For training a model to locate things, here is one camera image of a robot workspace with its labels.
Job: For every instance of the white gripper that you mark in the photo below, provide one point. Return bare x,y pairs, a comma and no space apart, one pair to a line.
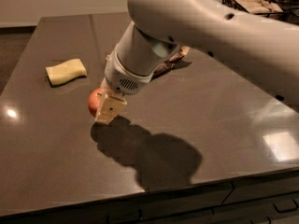
120,75

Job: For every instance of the red apple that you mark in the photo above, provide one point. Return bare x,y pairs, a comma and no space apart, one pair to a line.
94,100

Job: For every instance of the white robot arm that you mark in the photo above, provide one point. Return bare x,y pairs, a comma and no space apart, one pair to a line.
263,50

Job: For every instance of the yellow sponge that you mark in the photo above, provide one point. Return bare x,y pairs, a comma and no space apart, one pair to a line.
64,72

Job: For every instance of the brown chip bag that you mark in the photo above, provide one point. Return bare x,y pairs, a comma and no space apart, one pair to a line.
170,64

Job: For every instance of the snack packets in basket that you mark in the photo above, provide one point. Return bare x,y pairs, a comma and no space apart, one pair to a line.
255,2

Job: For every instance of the dark drawer front with handle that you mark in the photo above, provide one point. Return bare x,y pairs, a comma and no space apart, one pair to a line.
268,196

